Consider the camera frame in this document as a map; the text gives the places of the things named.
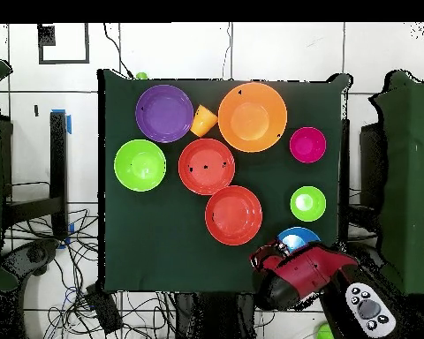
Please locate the purple plastic bowl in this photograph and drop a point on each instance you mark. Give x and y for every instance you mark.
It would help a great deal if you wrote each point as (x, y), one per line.
(164, 113)

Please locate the green round object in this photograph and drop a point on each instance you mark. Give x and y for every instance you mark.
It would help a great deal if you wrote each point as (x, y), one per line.
(324, 333)
(141, 75)

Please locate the large green plastic bowl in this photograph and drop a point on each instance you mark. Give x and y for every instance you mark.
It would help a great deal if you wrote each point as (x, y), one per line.
(140, 166)

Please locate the red-orange plastic bowl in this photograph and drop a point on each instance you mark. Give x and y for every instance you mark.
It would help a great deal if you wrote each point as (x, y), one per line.
(233, 215)
(206, 159)

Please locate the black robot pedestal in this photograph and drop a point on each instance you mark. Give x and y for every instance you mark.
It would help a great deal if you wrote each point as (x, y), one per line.
(212, 317)

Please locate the black power brick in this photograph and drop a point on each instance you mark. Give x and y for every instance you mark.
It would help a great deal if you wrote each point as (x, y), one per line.
(104, 310)

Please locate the orange plastic cup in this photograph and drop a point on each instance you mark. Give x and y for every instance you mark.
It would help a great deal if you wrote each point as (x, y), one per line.
(203, 122)

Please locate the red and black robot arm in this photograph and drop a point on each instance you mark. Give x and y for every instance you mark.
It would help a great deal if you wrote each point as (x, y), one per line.
(314, 272)

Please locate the small green plastic bowl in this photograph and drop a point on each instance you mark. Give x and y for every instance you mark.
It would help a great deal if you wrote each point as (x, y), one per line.
(308, 208)

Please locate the dark green tablecloth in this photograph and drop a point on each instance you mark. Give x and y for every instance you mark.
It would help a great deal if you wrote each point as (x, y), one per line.
(145, 229)

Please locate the blue plastic bowl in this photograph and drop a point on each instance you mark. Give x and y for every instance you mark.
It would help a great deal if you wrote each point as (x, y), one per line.
(298, 236)

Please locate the black wheeled base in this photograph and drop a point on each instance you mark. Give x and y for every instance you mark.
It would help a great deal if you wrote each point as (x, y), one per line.
(35, 254)

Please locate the large orange plastic bowl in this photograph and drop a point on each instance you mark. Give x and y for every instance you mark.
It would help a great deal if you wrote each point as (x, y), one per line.
(252, 118)

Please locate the pink plastic bowl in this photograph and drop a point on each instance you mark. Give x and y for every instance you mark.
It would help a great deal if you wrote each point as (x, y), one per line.
(308, 144)

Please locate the black frame stand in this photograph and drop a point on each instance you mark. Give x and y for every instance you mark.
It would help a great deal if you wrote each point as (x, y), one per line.
(58, 159)

